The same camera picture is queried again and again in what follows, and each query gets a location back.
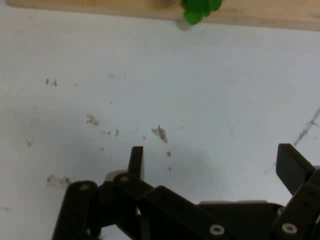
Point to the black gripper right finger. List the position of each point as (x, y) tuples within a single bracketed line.
[(290, 165)]

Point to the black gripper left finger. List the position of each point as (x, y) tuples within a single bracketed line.
[(82, 212)]

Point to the white radish with green leaves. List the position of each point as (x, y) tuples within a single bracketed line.
[(197, 11)]

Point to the bamboo cutting board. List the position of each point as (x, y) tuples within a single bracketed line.
[(100, 7)]

